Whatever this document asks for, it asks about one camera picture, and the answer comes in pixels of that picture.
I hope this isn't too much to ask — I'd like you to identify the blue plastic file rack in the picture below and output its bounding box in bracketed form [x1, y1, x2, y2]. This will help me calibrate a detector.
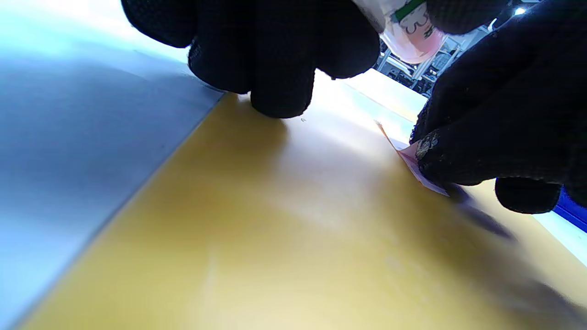
[553, 187, 587, 232]

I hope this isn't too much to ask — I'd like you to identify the person's right hand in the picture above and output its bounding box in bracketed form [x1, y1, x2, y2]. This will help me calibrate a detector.
[410, 0, 587, 215]

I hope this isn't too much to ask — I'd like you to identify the pink sticky note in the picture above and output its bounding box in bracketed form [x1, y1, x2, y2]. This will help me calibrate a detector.
[375, 120, 451, 197]

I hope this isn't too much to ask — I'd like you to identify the yellow L-shaped folder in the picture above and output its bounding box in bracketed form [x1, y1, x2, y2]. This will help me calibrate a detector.
[18, 69, 587, 330]

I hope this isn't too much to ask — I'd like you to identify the person's left hand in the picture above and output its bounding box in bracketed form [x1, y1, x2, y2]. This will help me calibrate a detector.
[122, 0, 509, 119]

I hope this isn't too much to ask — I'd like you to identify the orange glue stick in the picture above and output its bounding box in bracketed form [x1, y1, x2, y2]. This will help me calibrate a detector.
[352, 0, 448, 64]

